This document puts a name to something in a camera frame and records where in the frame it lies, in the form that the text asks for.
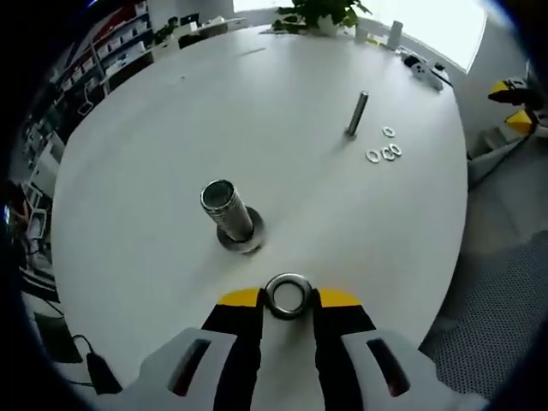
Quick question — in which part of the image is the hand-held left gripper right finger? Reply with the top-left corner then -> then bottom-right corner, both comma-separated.
314,287 -> 489,411

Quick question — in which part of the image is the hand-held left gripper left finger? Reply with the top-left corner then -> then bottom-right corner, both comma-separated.
122,287 -> 265,411

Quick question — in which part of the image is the thick threaded steel stud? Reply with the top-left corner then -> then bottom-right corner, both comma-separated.
200,179 -> 266,255

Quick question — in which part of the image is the thin threaded steel stud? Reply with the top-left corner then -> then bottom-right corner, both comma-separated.
343,90 -> 371,139

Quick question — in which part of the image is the white game controller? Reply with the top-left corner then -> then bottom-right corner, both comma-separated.
409,61 -> 445,92

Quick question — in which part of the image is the white cylinder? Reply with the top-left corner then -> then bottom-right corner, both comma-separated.
388,20 -> 404,51

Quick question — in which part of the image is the grey mesh office chair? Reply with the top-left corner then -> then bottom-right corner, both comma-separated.
419,128 -> 548,403

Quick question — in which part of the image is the large potted green plant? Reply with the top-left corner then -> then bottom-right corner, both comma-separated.
277,0 -> 372,37

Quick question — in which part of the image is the small potted green plant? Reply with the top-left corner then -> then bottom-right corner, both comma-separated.
152,16 -> 179,45

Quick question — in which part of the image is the storage shelf rack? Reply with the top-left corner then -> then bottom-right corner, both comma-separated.
55,0 -> 153,94

